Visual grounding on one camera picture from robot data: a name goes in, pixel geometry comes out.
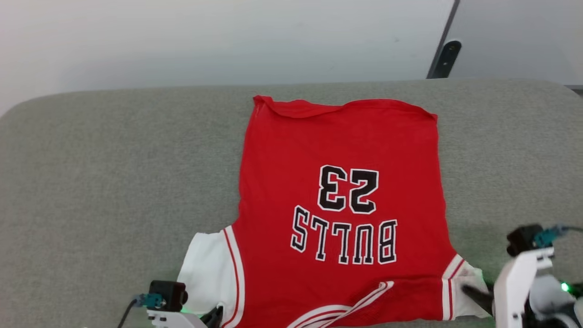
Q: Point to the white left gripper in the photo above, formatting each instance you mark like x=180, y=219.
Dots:
x=175, y=321

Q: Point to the red Bulls basketball jersey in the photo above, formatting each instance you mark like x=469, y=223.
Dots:
x=341, y=150

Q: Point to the dark wall divider strip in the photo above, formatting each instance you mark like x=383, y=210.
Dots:
x=448, y=20

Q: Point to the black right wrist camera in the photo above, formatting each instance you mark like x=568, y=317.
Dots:
x=521, y=239

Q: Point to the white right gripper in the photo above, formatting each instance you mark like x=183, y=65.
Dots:
x=512, y=291

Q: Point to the grey fabric sofa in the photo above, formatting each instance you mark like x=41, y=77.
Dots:
x=114, y=182

